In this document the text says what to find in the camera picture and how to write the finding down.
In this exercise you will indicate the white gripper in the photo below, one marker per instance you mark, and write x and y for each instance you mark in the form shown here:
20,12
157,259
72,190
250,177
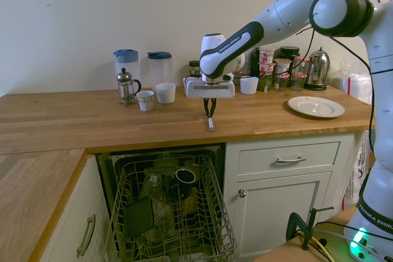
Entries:
212,90

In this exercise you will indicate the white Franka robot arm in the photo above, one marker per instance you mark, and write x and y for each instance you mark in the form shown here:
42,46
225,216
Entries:
276,19

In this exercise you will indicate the built-in dishwasher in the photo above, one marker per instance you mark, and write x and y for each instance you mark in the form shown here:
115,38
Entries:
106,170

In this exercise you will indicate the small jar dark lid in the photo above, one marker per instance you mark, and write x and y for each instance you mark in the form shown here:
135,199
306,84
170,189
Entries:
194,68

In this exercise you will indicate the plain white cup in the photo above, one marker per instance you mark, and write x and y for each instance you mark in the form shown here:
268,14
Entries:
249,85

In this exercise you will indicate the wide white cup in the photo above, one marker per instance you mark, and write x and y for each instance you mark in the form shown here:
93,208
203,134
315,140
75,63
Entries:
165,93

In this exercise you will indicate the empty glass jar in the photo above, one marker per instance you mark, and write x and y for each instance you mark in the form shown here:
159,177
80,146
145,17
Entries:
298,82
281,83
265,83

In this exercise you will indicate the clear pitcher dark blue lid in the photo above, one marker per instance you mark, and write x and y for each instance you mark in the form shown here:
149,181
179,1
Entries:
159,68

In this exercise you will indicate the small patterned white cup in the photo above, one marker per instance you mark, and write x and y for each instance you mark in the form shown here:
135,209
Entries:
145,101

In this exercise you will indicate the white cabinet drawer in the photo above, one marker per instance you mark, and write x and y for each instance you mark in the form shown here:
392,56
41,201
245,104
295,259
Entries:
261,159

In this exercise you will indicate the stacked red yogurt cups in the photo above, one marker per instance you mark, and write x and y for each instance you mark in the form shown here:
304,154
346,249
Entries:
266,59

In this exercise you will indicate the black mug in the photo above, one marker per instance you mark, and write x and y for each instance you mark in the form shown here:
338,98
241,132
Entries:
184,182

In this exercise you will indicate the single yogurt cup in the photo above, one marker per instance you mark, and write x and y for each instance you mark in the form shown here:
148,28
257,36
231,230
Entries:
282,66

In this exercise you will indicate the glass french press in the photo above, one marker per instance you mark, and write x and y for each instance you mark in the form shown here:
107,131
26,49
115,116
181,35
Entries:
126,85

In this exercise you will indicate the round silver door knob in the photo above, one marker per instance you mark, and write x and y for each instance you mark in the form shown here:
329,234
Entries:
242,193

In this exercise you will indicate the clear pitcher light blue lid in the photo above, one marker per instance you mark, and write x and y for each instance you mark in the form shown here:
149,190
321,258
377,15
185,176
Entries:
126,62

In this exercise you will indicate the dark jar black lid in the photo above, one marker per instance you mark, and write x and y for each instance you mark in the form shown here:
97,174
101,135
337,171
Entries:
289,51

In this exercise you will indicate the clear glass container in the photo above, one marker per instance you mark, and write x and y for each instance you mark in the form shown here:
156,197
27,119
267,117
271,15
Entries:
151,186

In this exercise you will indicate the glass jar red checkered lid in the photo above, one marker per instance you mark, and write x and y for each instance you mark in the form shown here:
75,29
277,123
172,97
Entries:
301,65

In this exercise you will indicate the white dinner plate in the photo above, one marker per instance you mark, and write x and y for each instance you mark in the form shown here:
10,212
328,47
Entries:
316,107

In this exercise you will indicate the steel electric kettle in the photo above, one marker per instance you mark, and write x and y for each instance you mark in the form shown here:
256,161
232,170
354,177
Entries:
318,70

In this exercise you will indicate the white cabinet door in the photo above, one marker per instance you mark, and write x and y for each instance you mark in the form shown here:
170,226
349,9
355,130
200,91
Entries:
276,213

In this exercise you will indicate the black square container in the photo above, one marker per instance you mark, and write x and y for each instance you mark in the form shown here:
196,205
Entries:
138,217

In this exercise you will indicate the black screw clamp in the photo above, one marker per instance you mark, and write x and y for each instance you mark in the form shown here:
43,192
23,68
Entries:
296,220

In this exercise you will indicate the clear plastic bag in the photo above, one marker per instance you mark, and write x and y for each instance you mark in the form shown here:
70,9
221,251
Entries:
353,82

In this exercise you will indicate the printed plastic bag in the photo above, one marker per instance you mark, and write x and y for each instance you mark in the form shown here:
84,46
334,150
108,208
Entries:
357,170

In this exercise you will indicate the white corner cabinet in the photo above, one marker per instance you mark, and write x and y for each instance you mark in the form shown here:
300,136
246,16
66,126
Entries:
73,200

